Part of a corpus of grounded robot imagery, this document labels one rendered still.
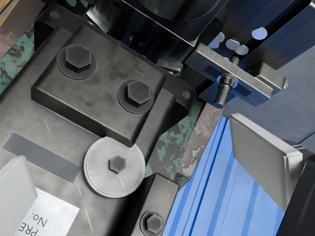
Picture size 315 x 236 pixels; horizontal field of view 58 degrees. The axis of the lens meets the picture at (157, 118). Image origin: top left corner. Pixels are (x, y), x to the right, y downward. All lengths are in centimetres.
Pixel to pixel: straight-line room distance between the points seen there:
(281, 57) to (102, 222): 37
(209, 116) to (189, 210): 98
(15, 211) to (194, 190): 150
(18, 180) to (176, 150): 44
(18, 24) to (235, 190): 149
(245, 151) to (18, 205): 13
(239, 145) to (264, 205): 178
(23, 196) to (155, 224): 10
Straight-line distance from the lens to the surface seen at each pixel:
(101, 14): 45
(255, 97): 50
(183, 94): 34
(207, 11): 37
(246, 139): 16
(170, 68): 45
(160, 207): 24
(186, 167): 69
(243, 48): 50
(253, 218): 185
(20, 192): 18
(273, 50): 49
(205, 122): 71
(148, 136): 29
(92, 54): 27
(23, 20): 71
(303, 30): 46
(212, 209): 173
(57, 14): 34
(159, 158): 57
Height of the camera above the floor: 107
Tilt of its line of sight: 28 degrees down
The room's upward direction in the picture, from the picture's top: 155 degrees counter-clockwise
